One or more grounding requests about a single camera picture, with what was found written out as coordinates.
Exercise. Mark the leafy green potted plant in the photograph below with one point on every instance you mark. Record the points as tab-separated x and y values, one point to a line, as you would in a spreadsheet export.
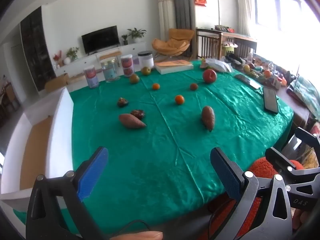
72	53

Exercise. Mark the clear jar black lid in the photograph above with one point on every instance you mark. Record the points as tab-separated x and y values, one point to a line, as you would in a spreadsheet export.
145	60

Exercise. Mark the dark tall cabinet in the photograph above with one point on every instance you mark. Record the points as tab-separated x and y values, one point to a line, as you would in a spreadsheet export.
37	47

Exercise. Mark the white television cabinet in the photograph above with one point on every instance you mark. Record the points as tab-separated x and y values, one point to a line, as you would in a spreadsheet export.
82	63

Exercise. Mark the small wooden stool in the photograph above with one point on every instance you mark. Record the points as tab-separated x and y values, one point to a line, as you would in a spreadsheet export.
108	56

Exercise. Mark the white cardboard box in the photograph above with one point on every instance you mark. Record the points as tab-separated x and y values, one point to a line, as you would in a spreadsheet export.
62	130

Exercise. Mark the small potted plant dark pot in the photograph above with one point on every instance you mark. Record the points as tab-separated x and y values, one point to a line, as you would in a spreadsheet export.
125	40

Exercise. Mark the black bag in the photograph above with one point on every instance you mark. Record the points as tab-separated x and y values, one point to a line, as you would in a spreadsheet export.
233	59

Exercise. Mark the white sheer curtain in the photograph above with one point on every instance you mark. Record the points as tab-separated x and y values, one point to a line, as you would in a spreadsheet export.
243	7

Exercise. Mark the tall red can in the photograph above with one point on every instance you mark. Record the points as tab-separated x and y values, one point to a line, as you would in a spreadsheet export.
127	66

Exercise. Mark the grey curtain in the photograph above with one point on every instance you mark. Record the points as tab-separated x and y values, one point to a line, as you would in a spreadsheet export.
182	5

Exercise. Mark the small brown round fruit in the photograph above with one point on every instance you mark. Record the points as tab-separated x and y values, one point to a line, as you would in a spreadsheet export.
194	87

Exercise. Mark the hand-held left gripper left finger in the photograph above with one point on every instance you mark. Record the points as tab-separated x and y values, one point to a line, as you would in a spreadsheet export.
93	172

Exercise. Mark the red flower vase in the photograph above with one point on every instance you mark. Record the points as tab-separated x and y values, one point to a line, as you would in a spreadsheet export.
57	57

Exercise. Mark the wooden chair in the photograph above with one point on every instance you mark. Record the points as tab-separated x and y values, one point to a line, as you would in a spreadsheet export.
8	95

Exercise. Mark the red knit cushion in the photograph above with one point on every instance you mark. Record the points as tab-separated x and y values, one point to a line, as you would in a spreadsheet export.
262	166

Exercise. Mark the pile of clothes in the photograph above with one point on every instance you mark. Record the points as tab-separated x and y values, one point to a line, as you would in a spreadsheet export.
223	28

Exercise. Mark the orange lounge chair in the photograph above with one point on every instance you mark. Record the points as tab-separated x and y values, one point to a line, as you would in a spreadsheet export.
172	43

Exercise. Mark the white book orange cover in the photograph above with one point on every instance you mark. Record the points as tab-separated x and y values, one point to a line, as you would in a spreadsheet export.
173	67

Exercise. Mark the small orange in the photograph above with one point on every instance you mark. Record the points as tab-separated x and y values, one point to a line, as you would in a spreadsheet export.
179	99
156	86

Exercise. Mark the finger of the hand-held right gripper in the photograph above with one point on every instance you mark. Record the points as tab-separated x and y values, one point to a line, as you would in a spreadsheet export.
277	158
307	135

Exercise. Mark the wooden slatted bench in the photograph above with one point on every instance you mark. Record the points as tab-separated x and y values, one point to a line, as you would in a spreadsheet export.
207	42

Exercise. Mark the dried red date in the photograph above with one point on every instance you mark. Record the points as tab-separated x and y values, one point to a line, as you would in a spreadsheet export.
138	113
123	102

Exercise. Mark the white standing air conditioner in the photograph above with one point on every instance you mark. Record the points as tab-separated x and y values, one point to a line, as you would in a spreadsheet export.
165	20

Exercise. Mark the person's left hand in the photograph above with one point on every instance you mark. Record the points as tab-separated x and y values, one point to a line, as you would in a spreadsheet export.
145	236

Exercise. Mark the green patterned tablecloth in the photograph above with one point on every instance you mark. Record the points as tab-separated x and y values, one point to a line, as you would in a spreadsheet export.
162	142

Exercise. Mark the black phone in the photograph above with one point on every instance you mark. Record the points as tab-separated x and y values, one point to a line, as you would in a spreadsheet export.
270	100

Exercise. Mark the yellow fruit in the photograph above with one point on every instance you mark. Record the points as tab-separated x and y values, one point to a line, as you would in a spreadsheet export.
247	68

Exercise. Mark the green brown pear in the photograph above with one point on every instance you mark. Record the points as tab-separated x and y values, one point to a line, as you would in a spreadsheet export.
134	79
146	71

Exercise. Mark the white plastic snack bag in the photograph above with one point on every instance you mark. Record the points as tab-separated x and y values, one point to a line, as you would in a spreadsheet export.
216	64

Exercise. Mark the brown sweet potato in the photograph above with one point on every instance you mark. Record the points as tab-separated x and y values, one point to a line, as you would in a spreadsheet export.
131	121
208	117

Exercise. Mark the red apple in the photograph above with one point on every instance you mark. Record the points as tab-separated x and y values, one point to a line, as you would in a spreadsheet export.
209	76

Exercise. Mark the black flat television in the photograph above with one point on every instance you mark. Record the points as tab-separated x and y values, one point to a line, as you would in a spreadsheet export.
100	39

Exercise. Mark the glass jar gold lid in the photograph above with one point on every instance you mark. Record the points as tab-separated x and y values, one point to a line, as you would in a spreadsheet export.
110	71

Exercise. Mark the orange in basket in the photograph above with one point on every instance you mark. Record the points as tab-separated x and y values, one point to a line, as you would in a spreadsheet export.
267	73

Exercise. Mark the yellow floral cloth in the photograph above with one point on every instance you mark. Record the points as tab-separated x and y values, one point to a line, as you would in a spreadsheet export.
312	155

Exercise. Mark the striped cloth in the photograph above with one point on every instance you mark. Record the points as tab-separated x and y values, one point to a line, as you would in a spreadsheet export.
303	95

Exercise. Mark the window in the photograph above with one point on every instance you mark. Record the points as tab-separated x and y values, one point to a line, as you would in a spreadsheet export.
275	10

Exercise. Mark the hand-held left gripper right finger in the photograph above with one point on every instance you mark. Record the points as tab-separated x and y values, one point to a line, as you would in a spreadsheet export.
225	172

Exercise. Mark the small white red can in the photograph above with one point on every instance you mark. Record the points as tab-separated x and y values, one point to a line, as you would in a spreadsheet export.
91	77

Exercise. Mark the large potted plant white pot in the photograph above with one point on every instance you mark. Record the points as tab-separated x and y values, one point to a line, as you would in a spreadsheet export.
136	33

